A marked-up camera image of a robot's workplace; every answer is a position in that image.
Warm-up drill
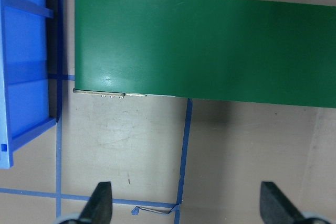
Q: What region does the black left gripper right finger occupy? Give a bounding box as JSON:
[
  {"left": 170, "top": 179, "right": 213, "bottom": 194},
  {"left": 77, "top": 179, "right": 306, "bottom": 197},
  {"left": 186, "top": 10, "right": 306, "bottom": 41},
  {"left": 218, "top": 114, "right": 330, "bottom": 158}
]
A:
[{"left": 259, "top": 182, "right": 305, "bottom": 224}]

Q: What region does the green conveyor belt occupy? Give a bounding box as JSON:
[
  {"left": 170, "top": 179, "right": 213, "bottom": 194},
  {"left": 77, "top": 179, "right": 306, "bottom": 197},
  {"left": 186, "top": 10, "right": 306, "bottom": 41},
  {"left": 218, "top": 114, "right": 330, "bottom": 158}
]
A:
[{"left": 75, "top": 0, "right": 335, "bottom": 108}]

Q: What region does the blue left storage bin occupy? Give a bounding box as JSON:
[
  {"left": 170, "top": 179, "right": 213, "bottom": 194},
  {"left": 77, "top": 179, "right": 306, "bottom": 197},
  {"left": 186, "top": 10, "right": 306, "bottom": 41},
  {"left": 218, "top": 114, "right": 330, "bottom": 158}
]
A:
[{"left": 1, "top": 0, "right": 56, "bottom": 169}]

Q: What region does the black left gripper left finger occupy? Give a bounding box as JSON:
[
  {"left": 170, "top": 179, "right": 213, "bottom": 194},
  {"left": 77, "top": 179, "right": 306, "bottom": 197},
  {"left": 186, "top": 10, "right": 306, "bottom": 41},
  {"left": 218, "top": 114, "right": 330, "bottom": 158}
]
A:
[{"left": 78, "top": 182, "right": 113, "bottom": 223}]

